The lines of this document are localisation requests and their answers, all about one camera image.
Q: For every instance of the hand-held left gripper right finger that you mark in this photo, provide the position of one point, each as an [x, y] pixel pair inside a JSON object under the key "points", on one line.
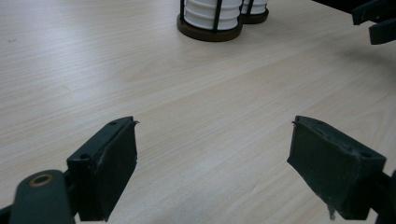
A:
{"points": [[336, 168]]}

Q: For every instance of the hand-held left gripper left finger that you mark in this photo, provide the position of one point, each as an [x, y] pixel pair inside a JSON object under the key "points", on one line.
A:
{"points": [[102, 168]]}

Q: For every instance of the tall stack of white cups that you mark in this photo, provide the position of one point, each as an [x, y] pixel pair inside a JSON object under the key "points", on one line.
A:
{"points": [[257, 7]]}

